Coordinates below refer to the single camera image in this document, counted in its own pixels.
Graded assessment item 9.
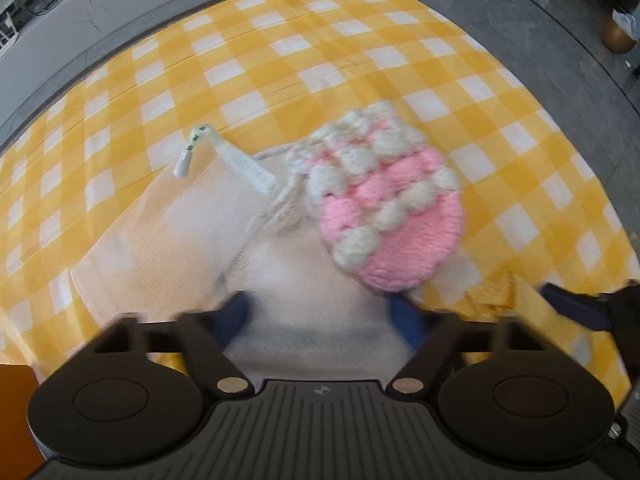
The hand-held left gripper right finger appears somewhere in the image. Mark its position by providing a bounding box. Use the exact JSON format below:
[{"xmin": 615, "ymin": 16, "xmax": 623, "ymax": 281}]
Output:
[{"xmin": 386, "ymin": 292, "xmax": 548, "ymax": 397}]

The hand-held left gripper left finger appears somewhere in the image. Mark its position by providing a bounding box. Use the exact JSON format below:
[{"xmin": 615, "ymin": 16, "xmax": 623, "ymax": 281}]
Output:
[{"xmin": 90, "ymin": 291, "xmax": 253, "ymax": 400}]

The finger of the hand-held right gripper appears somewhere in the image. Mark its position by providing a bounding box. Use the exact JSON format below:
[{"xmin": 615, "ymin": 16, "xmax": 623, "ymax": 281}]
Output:
[{"xmin": 542, "ymin": 282, "xmax": 616, "ymax": 332}]

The yellow knitted cloth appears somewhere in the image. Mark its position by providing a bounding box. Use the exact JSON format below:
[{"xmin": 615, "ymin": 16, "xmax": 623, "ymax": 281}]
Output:
[{"xmin": 462, "ymin": 269, "xmax": 524, "ymax": 322}]

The pink and white knitted pouch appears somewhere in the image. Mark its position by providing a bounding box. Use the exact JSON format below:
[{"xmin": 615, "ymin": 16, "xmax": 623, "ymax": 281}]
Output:
[{"xmin": 270, "ymin": 101, "xmax": 466, "ymax": 295}]

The white mesh washcloth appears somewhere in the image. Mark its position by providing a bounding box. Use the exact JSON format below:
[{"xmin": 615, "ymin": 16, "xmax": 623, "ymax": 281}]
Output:
[{"xmin": 70, "ymin": 124, "xmax": 282, "ymax": 312}]

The yellow checkered tablecloth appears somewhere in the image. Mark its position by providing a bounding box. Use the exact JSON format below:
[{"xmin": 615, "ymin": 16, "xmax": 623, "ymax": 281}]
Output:
[{"xmin": 0, "ymin": 0, "xmax": 640, "ymax": 407}]

